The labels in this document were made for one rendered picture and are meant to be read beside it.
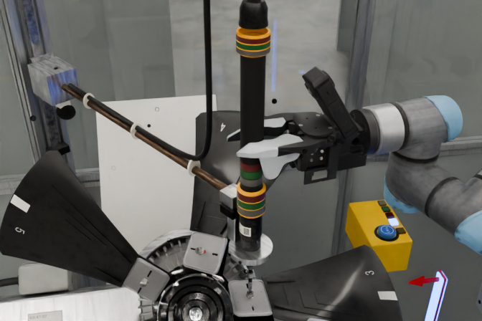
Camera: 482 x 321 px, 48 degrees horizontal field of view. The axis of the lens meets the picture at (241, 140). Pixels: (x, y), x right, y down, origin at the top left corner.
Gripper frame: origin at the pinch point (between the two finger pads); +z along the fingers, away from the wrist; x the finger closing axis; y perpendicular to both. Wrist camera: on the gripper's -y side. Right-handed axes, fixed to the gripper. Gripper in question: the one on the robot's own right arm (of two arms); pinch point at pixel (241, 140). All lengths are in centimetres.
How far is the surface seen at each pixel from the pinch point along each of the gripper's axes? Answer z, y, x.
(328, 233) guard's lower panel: -53, 82, 62
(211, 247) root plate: 3.0, 24.0, 6.0
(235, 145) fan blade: -4.9, 11.6, 17.1
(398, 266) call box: -44, 50, 14
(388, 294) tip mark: -25.6, 32.9, -5.9
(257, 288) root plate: -3.8, 31.6, 1.6
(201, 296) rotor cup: 7.0, 26.1, -2.1
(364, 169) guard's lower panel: -62, 57, 61
